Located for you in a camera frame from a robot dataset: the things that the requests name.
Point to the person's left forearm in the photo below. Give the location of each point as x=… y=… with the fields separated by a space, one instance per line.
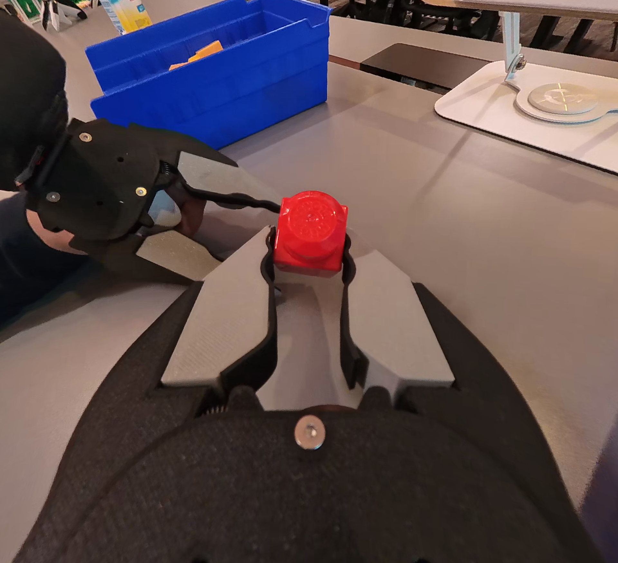
x=29 y=273

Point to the small green sign stand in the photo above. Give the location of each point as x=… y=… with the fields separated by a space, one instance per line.
x=29 y=3

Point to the red single-stud block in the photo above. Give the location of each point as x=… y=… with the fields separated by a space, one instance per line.
x=309 y=234

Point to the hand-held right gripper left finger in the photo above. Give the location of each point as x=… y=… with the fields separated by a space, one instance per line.
x=222 y=331

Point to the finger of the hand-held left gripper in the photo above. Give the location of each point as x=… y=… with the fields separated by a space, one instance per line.
x=178 y=254
x=212 y=174

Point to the blue plastic bin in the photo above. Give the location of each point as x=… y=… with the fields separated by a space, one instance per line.
x=217 y=104

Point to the white document stand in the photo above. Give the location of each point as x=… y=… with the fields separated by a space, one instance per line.
x=483 y=109

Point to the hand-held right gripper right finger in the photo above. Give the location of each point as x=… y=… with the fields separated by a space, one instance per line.
x=396 y=326

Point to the person's left hand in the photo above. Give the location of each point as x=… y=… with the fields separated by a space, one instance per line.
x=193 y=218

